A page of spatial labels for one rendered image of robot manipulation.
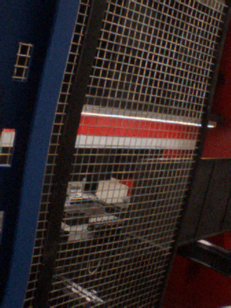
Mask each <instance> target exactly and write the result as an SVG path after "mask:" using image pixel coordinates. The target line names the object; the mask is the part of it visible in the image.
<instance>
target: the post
mask: <svg viewBox="0 0 231 308"><path fill-rule="evenodd" d="M106 4H107V0H89V1H88V6H89V7H88V6H87V11H86V15H87V16H86V17H85V21H84V25H86V26H83V29H82V35H84V36H81V39H80V42H79V44H80V45H79V46H78V52H77V54H79V55H77V56H76V55H75V54H69V59H68V62H71V63H74V61H75V57H76V62H75V63H76V64H77V65H74V70H73V74H74V75H72V77H71V74H65V77H64V81H63V83H69V82H70V83H72V84H69V91H68V93H70V94H68V95H67V101H66V103H67V104H66V105H65V110H64V113H66V114H65V115H63V121H62V124H64V125H61V126H60V125H59V124H55V125H54V126H53V129H52V133H58V132H59V128H60V133H61V135H59V137H58V144H60V145H57V148H56V154H58V155H56V156H55V160H54V164H55V166H54V167H53V171H52V174H54V175H52V182H51V183H53V185H51V186H50V190H49V193H51V194H50V195H49V201H48V203H49V202H50V203H49V204H48V205H47V212H48V213H45V212H43V213H39V217H38V221H44V220H47V221H46V222H45V225H44V222H38V227H37V230H43V228H45V229H46V230H44V233H43V238H44V237H45V238H44V239H42V241H41V239H39V240H35V245H34V247H39V246H41V242H43V243H42V246H43V247H41V253H40V255H42V256H40V260H39V256H35V257H33V259H32V265H31V269H30V271H31V273H32V272H36V270H37V266H38V270H37V271H39V272H37V274H36V273H33V274H30V279H29V282H31V281H35V276H36V280H37V281H36V284H35V288H36V289H35V290H32V291H27V292H26V295H25V299H28V298H31V297H34V298H33V299H32V303H31V308H47V304H48V300H49V296H50V289H51V286H52V279H53V275H54V270H55V269H54V266H55V262H56V256H57V253H58V252H57V249H58V244H59V240H60V233H61V226H62V222H63V220H62V219H63V213H64V209H65V202H66V200H65V199H66V194H67V188H68V183H69V177H70V173H71V169H72V162H73V157H74V151H75V146H76V140H77V135H78V128H79V124H80V117H82V112H83V106H84V101H85V95H86V93H87V88H88V84H89V77H90V73H91V70H92V67H93V63H94V57H95V53H96V47H97V43H98V40H99V37H100V31H101V27H102V21H103V17H104V14H105V8H106ZM70 78H71V81H70ZM45 214H46V219H45ZM43 225H44V227H43ZM38 262H39V263H41V264H38V265H33V264H37V263H38ZM32 292H33V296H32ZM32 305H33V307H32Z"/></svg>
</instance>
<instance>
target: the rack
mask: <svg viewBox="0 0 231 308"><path fill-rule="evenodd" d="M79 6H80V0H0V141H1V134H2V129H16V130H15V134H14V141H13V146H12V154H11V159H10V165H9V166H8V165H0V211H3V218H2V222H1V233H0V308H22V306H23V303H24V298H25V292H26V291H27V286H28V280H29V275H30V265H31V262H32V255H33V247H34V240H35V237H36V236H35V234H36V227H37V219H38V215H39V204H40V200H41V193H42V192H41V190H42V186H43V179H44V174H45V163H46V159H47V152H48V148H49V143H50V137H51V132H52V126H53V124H54V118H55V113H56V105H57V102H58V99H59V94H60V90H61V83H62V81H63V76H64V72H65V65H66V63H67V58H68V54H69V48H70V44H71V43H72V37H73V33H74V27H75V23H76V17H77V12H78V10H79ZM19 42H22V43H29V44H32V51H31V54H30V59H29V63H28V67H27V74H26V76H25V81H22V80H21V81H18V80H12V76H13V72H14V65H15V60H16V56H17V50H18V48H19Z"/></svg>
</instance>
